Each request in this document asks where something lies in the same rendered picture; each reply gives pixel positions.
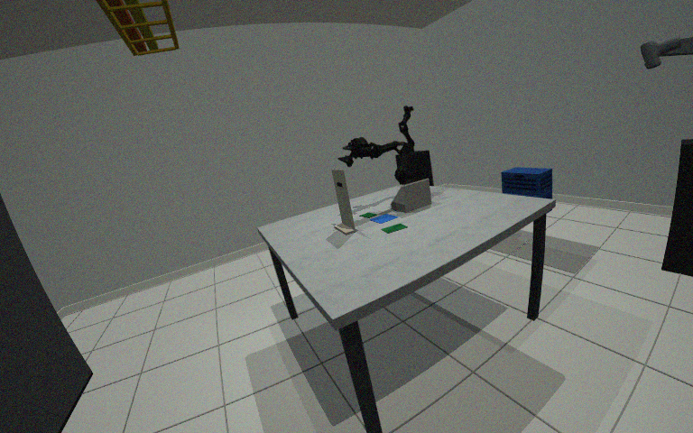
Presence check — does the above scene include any blue square mat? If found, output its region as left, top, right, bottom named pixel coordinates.
left=369, top=214, right=397, bottom=224

